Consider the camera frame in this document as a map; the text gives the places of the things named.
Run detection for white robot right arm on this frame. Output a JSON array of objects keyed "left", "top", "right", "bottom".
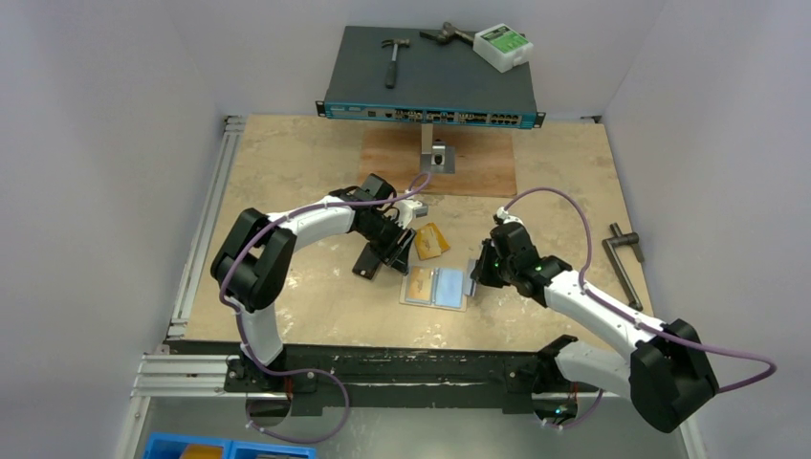
[{"left": 471, "top": 218, "right": 720, "bottom": 433}]

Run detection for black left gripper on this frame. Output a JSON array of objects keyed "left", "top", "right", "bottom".
[{"left": 356, "top": 215, "right": 415, "bottom": 274}]

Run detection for metal stand base bracket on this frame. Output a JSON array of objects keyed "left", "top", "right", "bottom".
[{"left": 420, "top": 123, "right": 455, "bottom": 175}]

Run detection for aluminium frame rail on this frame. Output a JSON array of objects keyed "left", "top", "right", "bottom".
[{"left": 129, "top": 115, "right": 691, "bottom": 399}]

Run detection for white green box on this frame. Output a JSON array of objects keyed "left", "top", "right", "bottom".
[{"left": 472, "top": 24, "right": 534, "bottom": 73}]

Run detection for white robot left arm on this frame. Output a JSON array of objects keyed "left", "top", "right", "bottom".
[{"left": 210, "top": 174, "right": 423, "bottom": 391}]

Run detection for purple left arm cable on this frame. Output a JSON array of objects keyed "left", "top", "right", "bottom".
[{"left": 218, "top": 170, "right": 433, "bottom": 445}]

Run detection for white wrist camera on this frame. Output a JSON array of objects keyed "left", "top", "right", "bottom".
[
  {"left": 493, "top": 207, "right": 523, "bottom": 225},
  {"left": 395, "top": 199, "right": 428, "bottom": 227}
]

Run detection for blue network switch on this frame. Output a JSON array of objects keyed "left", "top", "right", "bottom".
[{"left": 316, "top": 26, "right": 546, "bottom": 129}]

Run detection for brown plywood board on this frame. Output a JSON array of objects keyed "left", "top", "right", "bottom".
[{"left": 358, "top": 127, "right": 517, "bottom": 197}]

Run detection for small hammer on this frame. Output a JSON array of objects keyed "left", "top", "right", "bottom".
[{"left": 381, "top": 38, "right": 410, "bottom": 89}]

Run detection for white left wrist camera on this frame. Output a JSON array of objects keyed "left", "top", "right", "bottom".
[{"left": 395, "top": 199, "right": 428, "bottom": 227}]

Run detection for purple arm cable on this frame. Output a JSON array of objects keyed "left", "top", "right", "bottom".
[
  {"left": 218, "top": 170, "right": 433, "bottom": 445},
  {"left": 500, "top": 186, "right": 778, "bottom": 432}
]

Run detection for metal door handle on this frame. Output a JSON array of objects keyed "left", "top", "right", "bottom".
[{"left": 602, "top": 222, "right": 645, "bottom": 311}]

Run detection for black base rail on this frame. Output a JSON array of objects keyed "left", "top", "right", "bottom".
[{"left": 168, "top": 340, "right": 597, "bottom": 416}]

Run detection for blue plastic bin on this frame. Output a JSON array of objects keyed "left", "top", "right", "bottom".
[{"left": 141, "top": 432, "right": 318, "bottom": 459}]

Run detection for dark pliers tool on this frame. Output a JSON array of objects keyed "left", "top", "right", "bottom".
[{"left": 419, "top": 22, "right": 474, "bottom": 47}]

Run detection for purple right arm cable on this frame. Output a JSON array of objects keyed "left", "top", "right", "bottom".
[{"left": 500, "top": 186, "right": 778, "bottom": 432}]

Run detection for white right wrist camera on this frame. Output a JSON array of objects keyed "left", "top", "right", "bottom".
[{"left": 493, "top": 207, "right": 523, "bottom": 225}]

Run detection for tan leather card holder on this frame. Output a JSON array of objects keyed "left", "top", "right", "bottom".
[{"left": 399, "top": 267, "right": 468, "bottom": 312}]

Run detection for gold VIP credit card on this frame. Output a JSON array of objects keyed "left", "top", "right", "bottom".
[{"left": 404, "top": 267, "right": 434, "bottom": 304}]

